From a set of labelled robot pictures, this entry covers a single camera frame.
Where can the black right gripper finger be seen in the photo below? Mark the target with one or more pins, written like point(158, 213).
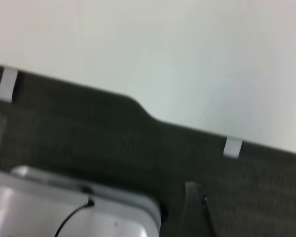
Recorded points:
point(195, 212)

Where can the silver robot base platform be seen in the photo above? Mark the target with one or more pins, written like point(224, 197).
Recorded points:
point(39, 209)

